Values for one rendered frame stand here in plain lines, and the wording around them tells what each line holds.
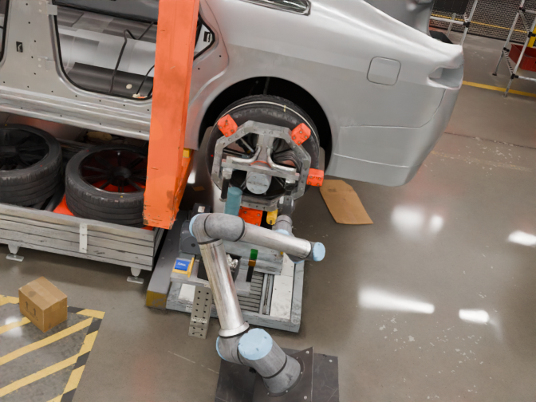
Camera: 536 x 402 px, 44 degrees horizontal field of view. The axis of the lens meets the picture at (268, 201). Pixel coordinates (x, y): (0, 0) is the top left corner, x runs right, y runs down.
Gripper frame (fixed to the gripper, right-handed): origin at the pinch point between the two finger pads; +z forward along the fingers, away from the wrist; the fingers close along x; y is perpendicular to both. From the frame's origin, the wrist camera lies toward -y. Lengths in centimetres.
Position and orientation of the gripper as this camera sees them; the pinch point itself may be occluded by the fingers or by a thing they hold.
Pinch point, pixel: (286, 197)
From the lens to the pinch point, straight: 363.9
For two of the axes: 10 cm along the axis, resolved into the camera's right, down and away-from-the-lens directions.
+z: 0.9, -5.6, 8.2
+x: 9.8, 1.8, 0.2
